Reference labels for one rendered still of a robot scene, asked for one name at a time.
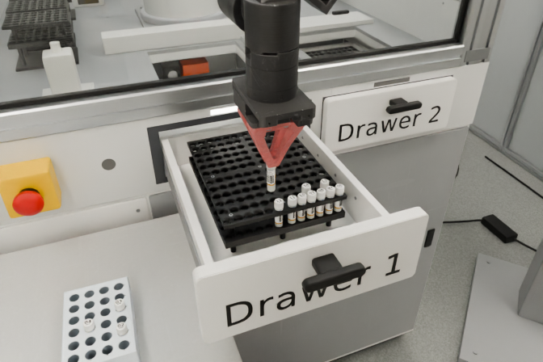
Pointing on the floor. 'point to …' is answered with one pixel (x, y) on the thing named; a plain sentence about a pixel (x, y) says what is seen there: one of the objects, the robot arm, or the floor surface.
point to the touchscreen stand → (504, 312)
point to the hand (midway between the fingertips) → (271, 158)
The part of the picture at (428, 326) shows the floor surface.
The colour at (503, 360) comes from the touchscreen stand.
